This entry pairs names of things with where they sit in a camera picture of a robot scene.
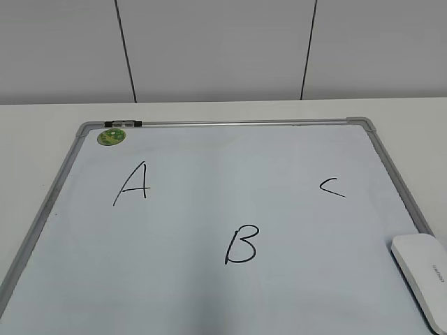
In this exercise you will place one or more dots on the white rectangular whiteboard eraser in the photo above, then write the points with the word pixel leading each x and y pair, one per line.
pixel 422 259

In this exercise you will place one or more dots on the round green magnet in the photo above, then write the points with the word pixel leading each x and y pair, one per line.
pixel 111 137

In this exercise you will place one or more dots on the white whiteboard with grey frame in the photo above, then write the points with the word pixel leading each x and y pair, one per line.
pixel 246 227

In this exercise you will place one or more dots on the black and silver frame clip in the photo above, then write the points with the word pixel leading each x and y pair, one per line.
pixel 123 124

